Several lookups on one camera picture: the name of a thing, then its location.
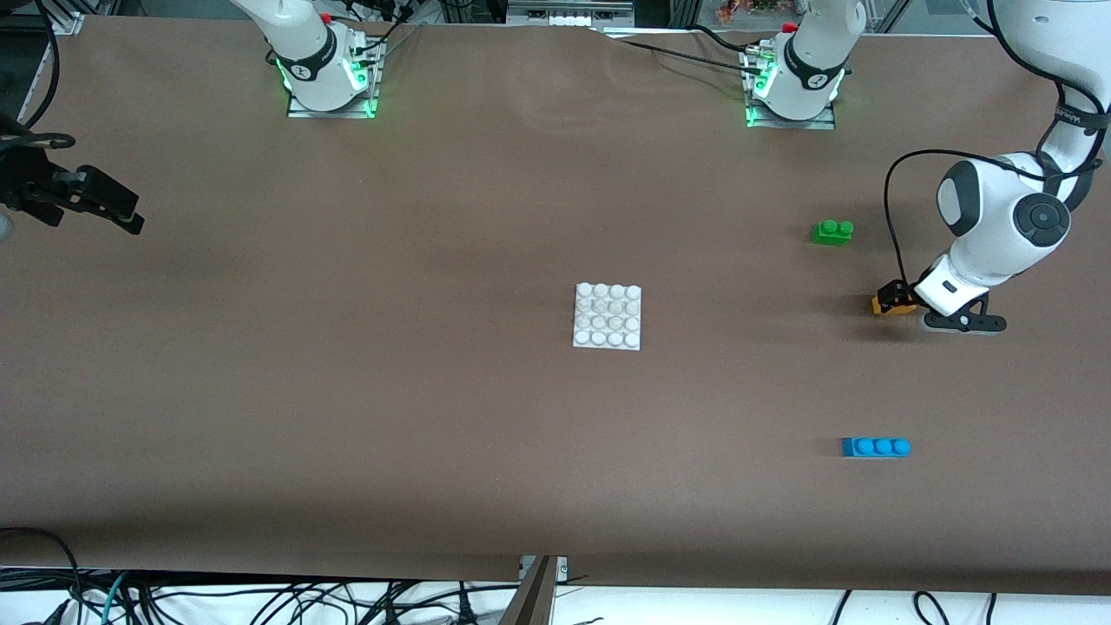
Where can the white studded base plate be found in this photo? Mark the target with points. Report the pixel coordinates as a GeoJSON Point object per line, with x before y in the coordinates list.
{"type": "Point", "coordinates": [608, 317]}

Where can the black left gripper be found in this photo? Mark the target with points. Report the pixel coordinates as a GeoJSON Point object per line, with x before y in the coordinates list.
{"type": "Point", "coordinates": [891, 292]}

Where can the grey metal post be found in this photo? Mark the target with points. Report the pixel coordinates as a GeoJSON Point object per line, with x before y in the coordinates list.
{"type": "Point", "coordinates": [534, 599]}

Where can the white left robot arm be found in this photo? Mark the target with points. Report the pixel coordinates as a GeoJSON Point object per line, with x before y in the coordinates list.
{"type": "Point", "coordinates": [998, 234]}

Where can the yellow two-stud block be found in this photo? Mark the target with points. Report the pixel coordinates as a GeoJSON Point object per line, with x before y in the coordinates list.
{"type": "Point", "coordinates": [878, 306]}

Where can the blue three-stud block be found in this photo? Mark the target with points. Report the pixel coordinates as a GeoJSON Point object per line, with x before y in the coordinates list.
{"type": "Point", "coordinates": [877, 448]}

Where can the green two-stud block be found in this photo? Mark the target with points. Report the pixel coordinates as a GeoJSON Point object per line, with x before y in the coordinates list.
{"type": "Point", "coordinates": [831, 234]}

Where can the brown paper table cover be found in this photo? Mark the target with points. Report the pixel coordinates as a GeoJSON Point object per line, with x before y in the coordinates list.
{"type": "Point", "coordinates": [260, 391]}

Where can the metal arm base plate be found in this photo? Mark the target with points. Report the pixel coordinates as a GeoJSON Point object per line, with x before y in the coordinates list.
{"type": "Point", "coordinates": [764, 121]}
{"type": "Point", "coordinates": [299, 111]}

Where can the grey power strip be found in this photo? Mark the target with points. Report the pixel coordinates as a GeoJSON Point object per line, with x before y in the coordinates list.
{"type": "Point", "coordinates": [564, 16]}

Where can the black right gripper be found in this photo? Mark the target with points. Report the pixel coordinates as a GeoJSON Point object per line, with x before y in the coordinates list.
{"type": "Point", "coordinates": [28, 184]}

